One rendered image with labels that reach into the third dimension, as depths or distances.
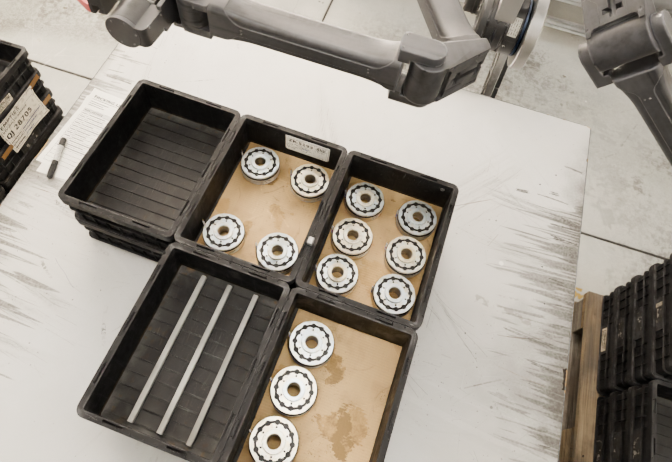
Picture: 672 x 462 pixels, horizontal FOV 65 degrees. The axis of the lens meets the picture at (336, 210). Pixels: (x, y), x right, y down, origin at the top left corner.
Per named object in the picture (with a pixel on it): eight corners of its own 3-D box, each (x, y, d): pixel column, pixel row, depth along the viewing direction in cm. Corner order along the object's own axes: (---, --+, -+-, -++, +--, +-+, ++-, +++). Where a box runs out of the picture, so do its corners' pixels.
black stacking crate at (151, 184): (150, 106, 152) (141, 79, 142) (245, 138, 150) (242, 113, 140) (73, 219, 134) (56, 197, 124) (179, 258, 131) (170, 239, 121)
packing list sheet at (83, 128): (89, 87, 168) (88, 86, 167) (156, 108, 166) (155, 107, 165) (29, 168, 152) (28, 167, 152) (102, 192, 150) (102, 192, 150)
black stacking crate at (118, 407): (180, 260, 131) (171, 241, 121) (291, 301, 128) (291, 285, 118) (93, 420, 113) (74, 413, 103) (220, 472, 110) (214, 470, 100)
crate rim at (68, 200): (142, 83, 144) (140, 77, 142) (243, 117, 141) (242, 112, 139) (58, 201, 125) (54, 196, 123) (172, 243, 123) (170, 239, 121)
